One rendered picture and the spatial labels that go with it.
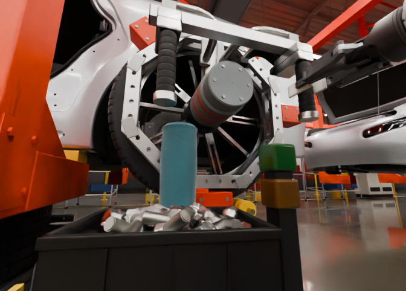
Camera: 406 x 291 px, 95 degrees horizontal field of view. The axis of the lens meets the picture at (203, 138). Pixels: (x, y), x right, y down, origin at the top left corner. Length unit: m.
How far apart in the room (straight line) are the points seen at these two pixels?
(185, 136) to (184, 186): 0.11
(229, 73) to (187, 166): 0.26
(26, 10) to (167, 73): 0.40
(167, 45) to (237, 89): 0.20
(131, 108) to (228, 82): 0.28
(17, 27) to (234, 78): 0.51
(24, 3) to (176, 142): 0.48
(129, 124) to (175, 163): 0.20
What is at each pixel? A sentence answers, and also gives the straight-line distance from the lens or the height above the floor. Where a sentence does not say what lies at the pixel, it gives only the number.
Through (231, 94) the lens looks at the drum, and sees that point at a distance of 0.49.
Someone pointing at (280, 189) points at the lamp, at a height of 0.60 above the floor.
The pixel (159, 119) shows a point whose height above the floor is 0.95.
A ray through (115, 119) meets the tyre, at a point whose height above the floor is 0.79.
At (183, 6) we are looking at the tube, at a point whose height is 1.00.
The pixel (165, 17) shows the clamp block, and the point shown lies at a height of 0.92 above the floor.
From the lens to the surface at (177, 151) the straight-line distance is 0.42.
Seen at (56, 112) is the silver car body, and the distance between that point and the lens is 1.10.
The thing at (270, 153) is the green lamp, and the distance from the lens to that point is 0.28.
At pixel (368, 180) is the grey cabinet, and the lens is 8.60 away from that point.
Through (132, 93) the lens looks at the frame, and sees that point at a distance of 0.59.
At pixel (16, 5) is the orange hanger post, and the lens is 0.67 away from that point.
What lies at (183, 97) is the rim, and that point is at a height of 0.91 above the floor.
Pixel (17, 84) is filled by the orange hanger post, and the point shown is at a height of 0.81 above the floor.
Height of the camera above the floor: 0.61
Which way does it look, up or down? 12 degrees up
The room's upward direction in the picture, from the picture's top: straight up
